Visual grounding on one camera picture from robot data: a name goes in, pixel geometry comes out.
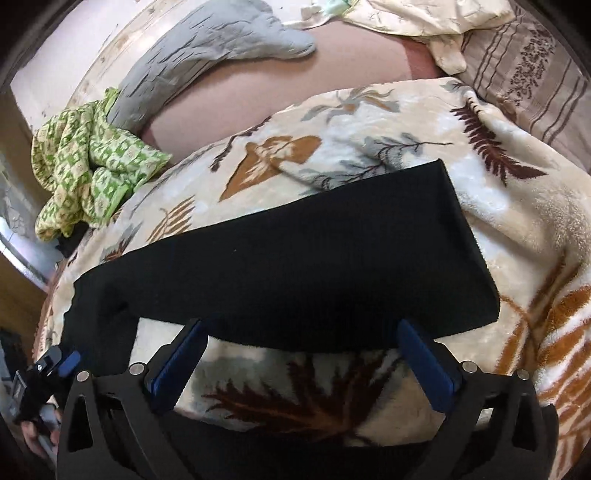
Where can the patterned glass door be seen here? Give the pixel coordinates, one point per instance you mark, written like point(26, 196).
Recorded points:
point(18, 217)

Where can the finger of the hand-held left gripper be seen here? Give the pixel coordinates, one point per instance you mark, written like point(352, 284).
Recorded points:
point(68, 361)

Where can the pink bed sheet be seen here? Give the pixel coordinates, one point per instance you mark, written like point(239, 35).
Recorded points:
point(254, 92)

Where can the green patterned cloth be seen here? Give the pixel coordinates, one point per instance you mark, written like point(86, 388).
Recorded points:
point(83, 152)

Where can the black pants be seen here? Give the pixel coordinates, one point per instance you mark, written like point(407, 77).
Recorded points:
point(286, 258)

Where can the person's left hand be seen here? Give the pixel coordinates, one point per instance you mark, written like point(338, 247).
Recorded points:
point(32, 436)

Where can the striped floral pillow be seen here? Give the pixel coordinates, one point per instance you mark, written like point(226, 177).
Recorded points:
point(531, 69)

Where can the small white green item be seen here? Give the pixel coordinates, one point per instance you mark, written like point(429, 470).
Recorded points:
point(330, 5)

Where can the leaf print fleece blanket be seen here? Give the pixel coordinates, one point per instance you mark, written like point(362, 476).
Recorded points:
point(323, 152)

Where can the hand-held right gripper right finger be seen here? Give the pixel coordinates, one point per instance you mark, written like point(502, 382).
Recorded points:
point(427, 369)

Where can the cream floral cloth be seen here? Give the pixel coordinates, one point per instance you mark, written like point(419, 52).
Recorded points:
point(415, 23)

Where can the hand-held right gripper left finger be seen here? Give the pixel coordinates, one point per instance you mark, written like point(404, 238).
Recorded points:
point(180, 364)

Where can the grey quilted blanket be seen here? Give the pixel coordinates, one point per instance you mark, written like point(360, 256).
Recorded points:
point(194, 50)

